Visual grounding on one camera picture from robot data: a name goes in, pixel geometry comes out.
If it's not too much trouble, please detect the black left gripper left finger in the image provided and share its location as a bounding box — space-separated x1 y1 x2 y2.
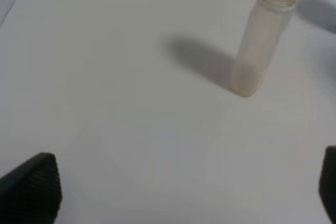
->
1 153 62 223

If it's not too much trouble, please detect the clear plastic drink bottle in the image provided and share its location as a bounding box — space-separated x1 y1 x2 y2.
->
228 0 298 97

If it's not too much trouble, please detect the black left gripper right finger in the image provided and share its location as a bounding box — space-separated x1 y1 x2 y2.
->
319 146 336 224

